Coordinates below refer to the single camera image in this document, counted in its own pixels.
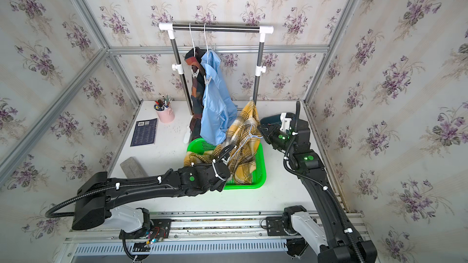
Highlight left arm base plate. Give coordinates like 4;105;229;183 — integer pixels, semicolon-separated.
125;219;172;242

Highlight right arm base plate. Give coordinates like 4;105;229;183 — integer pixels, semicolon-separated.
260;216;300;236

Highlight yellow plaid shirt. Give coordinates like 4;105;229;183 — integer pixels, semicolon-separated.
184;101;262;186

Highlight dark blue booklet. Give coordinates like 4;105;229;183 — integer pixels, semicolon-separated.
130;118;158;147

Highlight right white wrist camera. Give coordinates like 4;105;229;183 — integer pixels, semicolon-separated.
280;112;294;133

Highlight pink pen cup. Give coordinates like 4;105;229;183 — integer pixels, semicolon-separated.
154;95;175;124

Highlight dark plaid shirt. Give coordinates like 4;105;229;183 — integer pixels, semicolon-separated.
185;47;206;142

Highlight metal clothes rack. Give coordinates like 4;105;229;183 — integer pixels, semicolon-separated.
158;23;274;103

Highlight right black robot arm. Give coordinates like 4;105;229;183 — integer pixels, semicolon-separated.
258;102;378;263

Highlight white hanger of dark shirt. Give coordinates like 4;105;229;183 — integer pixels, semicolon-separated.
188;23;196;57

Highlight light blue wire hanger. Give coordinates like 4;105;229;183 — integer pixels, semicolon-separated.
226;124;263;165

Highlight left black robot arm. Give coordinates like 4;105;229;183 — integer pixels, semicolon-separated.
45;145;235;233

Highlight green plastic basket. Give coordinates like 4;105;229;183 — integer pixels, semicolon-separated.
187;138;267;190

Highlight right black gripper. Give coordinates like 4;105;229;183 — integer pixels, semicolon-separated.
259;123;299;156

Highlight white clothespin on dark shirt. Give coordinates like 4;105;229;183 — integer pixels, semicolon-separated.
191;66;200;79

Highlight light blue shirt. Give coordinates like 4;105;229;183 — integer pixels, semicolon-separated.
201;50;237;146

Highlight dark teal plastic bin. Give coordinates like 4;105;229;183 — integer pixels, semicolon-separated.
260;112;296;125

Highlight white hanger of blue shirt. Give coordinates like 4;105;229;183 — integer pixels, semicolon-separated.
203;23;210;52

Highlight grey sponge block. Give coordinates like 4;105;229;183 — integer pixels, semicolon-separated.
120;157;148;179

